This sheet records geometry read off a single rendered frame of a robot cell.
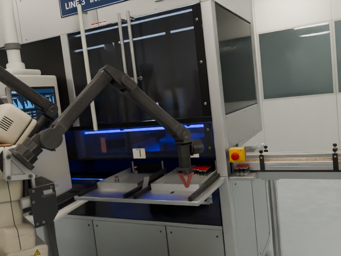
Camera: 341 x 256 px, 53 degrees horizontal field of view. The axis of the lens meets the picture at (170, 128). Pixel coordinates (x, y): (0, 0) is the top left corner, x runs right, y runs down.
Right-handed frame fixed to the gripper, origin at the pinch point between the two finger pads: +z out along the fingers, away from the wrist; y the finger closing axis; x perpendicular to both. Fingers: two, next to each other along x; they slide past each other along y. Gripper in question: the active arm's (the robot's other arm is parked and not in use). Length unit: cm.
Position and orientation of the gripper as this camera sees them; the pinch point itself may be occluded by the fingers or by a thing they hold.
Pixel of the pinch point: (186, 186)
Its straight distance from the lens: 165.6
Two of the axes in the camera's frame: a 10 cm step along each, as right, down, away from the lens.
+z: 0.9, 9.9, 0.8
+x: -8.9, 0.4, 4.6
